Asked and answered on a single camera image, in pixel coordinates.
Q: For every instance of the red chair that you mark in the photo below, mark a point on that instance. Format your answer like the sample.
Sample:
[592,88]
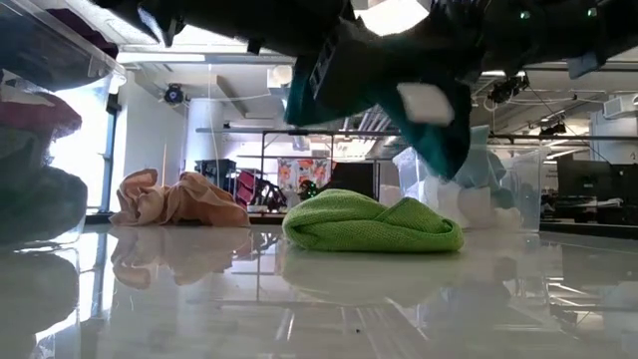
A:
[254,189]

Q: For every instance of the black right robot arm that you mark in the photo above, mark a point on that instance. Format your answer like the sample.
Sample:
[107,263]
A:
[538,35]

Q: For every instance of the clear plastic bin white label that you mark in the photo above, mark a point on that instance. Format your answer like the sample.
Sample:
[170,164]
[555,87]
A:
[99,65]

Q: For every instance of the light blue towel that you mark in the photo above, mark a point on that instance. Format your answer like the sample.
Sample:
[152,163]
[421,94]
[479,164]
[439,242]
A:
[478,164]

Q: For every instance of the peach towel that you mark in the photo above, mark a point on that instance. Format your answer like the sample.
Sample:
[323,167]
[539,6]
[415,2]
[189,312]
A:
[199,204]

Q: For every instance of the black monitor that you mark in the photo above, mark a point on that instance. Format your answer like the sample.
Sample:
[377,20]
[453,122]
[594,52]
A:
[588,179]
[355,179]

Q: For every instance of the white air conditioner unit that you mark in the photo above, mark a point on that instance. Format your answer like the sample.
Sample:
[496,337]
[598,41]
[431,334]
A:
[620,106]

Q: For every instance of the black metal shelf frame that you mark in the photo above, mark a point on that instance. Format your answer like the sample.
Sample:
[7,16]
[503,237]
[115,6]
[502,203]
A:
[269,149]

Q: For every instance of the round white lamp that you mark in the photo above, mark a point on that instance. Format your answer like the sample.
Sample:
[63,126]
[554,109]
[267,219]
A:
[282,75]

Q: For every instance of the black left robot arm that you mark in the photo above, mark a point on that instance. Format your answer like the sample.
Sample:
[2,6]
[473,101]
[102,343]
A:
[239,20]

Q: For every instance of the pink towel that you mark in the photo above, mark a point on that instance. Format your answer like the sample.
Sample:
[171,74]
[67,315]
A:
[40,114]

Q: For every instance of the black cart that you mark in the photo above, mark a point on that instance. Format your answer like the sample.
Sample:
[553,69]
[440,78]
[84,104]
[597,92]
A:
[215,174]

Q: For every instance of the dark green towel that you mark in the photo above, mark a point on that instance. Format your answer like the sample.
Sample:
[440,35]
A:
[438,144]

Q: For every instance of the grey towel with white label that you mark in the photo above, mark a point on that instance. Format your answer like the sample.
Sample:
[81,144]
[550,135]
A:
[45,204]

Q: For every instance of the light green towel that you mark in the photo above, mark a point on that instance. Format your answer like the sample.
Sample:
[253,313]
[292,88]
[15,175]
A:
[369,224]

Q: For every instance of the black ceiling camera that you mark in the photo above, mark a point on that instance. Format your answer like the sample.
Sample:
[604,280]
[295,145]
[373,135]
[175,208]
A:
[174,94]
[508,87]

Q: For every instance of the floral cloth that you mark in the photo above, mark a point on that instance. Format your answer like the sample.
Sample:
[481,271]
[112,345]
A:
[304,174]

